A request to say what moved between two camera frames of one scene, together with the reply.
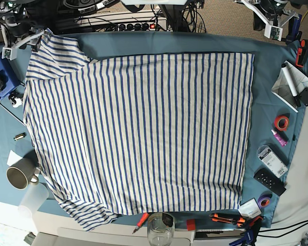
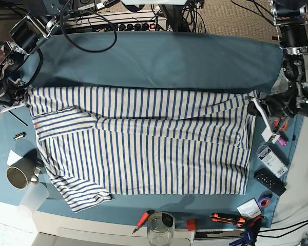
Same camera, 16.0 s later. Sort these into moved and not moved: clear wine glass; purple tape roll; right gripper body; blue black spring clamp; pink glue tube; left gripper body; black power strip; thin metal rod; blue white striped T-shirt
Moved: blue white striped T-shirt; right gripper body; left gripper body
Not moved: blue black spring clamp; clear wine glass; purple tape roll; thin metal rod; pink glue tube; black power strip
